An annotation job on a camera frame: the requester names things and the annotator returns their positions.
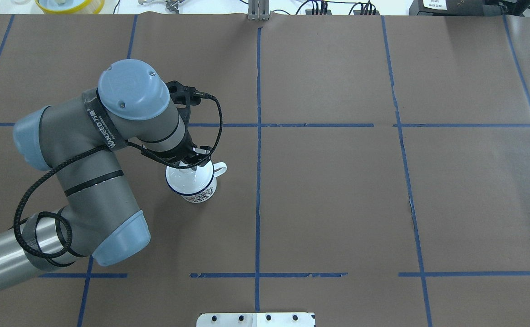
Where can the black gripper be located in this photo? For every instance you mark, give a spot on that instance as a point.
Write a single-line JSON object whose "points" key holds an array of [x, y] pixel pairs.
{"points": [[188, 152]]}

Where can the white enamel mug lid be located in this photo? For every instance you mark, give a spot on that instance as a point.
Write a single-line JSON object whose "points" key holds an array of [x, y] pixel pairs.
{"points": [[191, 181]]}

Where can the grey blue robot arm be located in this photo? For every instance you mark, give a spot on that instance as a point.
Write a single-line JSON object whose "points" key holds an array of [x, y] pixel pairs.
{"points": [[83, 205]]}

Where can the white enamel mug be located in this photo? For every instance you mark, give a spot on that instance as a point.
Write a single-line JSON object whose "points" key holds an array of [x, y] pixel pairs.
{"points": [[220, 168]]}

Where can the yellow bowl with plate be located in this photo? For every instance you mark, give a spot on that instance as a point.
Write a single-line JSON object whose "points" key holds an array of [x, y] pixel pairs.
{"points": [[70, 7]]}

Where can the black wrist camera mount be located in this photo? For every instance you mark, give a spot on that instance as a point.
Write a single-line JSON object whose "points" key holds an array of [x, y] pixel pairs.
{"points": [[184, 95]]}

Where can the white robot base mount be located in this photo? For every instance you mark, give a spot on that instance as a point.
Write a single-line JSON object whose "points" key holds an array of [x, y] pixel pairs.
{"points": [[257, 319]]}

